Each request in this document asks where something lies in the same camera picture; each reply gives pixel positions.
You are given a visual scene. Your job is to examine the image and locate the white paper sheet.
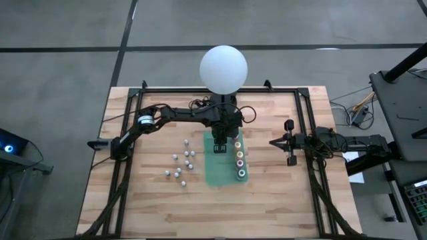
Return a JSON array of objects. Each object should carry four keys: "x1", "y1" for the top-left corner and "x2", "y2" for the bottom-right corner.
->
[{"x1": 342, "y1": 149, "x2": 365, "y2": 185}]

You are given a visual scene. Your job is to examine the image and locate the black round post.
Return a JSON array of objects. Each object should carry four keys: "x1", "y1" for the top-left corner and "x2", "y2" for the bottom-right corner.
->
[{"x1": 382, "y1": 42, "x2": 427, "y2": 83}]

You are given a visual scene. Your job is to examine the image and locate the black looped camera cable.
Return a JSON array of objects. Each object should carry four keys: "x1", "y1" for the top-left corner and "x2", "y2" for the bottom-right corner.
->
[{"x1": 238, "y1": 105, "x2": 257, "y2": 125}]

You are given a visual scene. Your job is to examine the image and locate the black metal stand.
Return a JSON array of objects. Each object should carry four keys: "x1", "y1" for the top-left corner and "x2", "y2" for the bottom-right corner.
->
[{"x1": 0, "y1": 151, "x2": 54, "y2": 240}]

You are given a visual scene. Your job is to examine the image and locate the black computer with blue light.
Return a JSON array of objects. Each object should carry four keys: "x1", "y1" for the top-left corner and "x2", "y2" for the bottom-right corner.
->
[{"x1": 0, "y1": 128, "x2": 29, "y2": 157}]

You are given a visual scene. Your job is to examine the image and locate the black desk support beam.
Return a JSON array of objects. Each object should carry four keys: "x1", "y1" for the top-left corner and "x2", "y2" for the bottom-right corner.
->
[{"x1": 345, "y1": 151, "x2": 401, "y2": 177}]

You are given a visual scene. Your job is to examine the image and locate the green cutting mat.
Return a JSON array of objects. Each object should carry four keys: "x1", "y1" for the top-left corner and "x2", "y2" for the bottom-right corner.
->
[{"x1": 203, "y1": 129, "x2": 249, "y2": 187}]

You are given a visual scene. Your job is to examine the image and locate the white globe table lamp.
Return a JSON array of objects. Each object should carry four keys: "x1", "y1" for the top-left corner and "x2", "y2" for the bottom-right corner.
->
[{"x1": 199, "y1": 45, "x2": 249, "y2": 114}]

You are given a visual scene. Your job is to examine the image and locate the dark grey desk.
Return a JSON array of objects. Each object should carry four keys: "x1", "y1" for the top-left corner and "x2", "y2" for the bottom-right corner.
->
[{"x1": 369, "y1": 68, "x2": 427, "y2": 163}]

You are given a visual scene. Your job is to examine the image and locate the black lamp power cable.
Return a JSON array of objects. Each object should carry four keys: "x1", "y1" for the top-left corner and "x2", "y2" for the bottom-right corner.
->
[{"x1": 188, "y1": 96, "x2": 213, "y2": 111}]

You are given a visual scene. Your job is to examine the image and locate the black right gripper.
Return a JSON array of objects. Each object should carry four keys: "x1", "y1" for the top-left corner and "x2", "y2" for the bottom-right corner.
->
[{"x1": 269, "y1": 119, "x2": 307, "y2": 167}]

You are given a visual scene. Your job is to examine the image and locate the backlit computer keyboard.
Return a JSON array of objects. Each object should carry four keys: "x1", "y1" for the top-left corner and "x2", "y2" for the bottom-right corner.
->
[{"x1": 404, "y1": 181, "x2": 427, "y2": 226}]

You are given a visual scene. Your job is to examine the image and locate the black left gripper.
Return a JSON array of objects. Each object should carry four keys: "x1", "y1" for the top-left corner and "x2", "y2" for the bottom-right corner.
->
[{"x1": 208, "y1": 106, "x2": 244, "y2": 155}]

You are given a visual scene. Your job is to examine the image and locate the black power strip with cables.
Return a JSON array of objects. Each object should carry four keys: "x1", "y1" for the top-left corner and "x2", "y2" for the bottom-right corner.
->
[{"x1": 350, "y1": 105, "x2": 375, "y2": 130}]

